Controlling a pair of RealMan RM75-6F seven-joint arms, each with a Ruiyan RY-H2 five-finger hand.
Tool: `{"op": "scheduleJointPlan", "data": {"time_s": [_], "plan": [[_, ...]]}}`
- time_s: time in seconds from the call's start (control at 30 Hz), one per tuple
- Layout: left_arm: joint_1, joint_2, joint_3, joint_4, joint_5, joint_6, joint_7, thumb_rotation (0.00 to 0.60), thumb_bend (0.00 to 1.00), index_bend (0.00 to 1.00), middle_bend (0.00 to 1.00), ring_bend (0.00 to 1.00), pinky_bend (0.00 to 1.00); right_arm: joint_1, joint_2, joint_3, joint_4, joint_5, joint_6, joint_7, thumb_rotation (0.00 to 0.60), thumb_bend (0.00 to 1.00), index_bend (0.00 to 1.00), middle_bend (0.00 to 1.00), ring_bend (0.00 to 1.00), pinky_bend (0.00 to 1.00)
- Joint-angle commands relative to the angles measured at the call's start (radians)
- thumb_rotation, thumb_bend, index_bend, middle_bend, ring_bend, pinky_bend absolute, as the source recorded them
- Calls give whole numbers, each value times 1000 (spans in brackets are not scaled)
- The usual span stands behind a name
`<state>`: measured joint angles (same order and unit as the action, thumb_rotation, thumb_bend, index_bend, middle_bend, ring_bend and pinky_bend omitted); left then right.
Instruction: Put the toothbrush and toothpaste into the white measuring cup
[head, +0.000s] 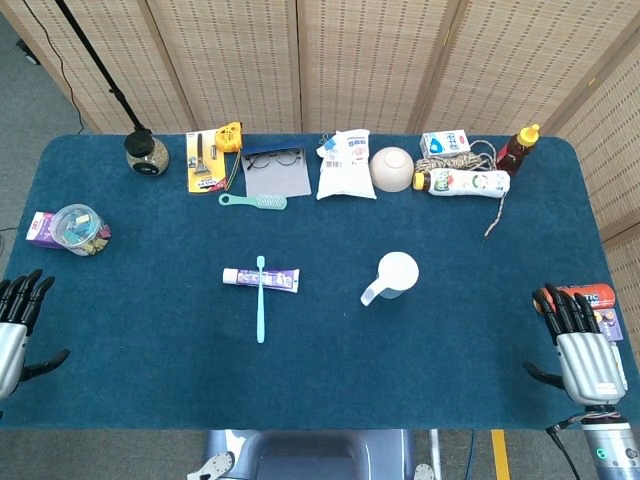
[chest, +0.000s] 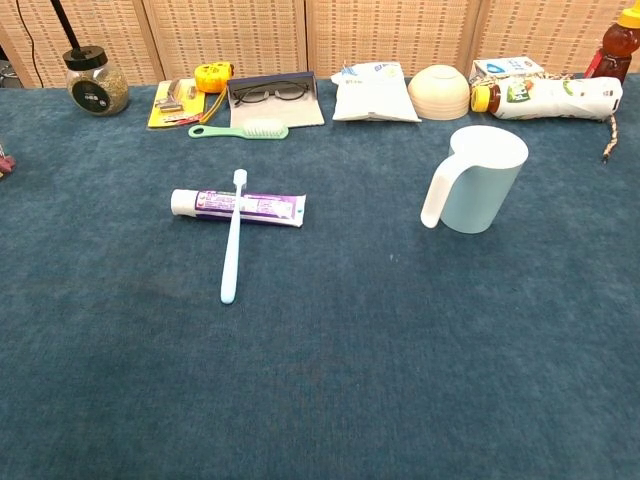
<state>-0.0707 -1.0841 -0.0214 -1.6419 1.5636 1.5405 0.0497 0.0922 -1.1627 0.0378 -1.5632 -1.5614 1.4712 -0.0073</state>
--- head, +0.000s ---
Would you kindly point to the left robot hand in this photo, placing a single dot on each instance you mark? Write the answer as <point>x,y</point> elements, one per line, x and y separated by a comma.
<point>12,350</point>

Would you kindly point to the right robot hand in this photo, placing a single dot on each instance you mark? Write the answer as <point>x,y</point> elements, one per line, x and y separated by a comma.
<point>590,365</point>

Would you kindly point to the light blue toothbrush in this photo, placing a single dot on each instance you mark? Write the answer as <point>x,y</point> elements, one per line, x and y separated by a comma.
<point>260,310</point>

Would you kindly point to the purple white toothpaste tube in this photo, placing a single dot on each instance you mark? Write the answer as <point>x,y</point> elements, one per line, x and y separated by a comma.
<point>280,279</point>

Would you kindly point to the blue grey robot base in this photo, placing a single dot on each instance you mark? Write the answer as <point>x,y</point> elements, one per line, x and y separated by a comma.
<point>310,457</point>

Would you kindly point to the purple snack box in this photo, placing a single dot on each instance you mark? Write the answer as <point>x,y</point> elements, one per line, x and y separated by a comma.
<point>611,325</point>

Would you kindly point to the orange drink can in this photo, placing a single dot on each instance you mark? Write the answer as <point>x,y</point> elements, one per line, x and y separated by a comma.
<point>597,292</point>

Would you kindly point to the purple white small carton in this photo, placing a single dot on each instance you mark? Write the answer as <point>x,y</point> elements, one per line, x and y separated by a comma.
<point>40,230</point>

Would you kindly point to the clear jar of clips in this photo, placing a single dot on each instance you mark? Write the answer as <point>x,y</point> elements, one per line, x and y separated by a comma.
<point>77,230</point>

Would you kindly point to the white table leg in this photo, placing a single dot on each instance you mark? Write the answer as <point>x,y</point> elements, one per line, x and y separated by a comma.
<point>435,450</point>

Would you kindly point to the white drink bottle yellow cap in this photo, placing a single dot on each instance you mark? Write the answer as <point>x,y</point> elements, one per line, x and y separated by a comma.
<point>465,182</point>

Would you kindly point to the honey bottle yellow cap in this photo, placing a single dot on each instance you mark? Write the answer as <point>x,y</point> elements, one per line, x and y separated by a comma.
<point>515,155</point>

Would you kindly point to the glass jar black lid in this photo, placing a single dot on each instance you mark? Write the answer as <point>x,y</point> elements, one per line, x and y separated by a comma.
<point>147,160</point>

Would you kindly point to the razor on yellow card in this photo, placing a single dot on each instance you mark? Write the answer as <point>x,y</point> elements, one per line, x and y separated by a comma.
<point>202,170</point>

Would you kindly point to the white blue milk carton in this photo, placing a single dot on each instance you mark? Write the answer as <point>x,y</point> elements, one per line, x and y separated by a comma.
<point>445,142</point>

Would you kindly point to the blue carpet table mat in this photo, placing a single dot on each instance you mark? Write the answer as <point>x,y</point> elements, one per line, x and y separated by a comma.
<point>320,375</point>

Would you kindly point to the beige bowl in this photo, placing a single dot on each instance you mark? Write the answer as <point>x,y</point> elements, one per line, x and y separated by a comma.
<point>392,167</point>

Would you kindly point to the black stand pole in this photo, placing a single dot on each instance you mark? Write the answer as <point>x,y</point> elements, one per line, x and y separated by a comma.
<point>100,67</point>

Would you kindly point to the mint green hairbrush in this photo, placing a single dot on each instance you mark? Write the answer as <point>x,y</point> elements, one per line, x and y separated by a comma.
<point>270,201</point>

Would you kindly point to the small black white device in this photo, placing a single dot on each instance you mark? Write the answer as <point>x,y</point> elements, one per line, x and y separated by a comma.
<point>27,52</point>

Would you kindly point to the yellow tape measure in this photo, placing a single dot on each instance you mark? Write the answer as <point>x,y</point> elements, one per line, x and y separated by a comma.
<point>229,136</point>

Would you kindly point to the white powder bag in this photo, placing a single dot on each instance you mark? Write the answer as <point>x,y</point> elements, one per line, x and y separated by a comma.
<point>345,177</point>

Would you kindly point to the grey blue glasses case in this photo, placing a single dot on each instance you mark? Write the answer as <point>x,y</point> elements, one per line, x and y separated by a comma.
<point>277,182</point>

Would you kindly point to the black round eyeglasses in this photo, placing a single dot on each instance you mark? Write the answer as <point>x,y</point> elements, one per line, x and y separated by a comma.
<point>272,160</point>

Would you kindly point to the blue binder clip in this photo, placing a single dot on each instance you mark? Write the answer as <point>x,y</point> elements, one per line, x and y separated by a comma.
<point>327,145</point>

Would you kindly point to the bamboo folding screen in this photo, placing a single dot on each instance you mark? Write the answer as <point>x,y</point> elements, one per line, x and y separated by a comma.
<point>370,65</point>

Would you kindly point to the grey metal bracket plate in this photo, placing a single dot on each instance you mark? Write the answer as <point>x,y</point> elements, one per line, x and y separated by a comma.
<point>424,472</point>
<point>215,465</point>

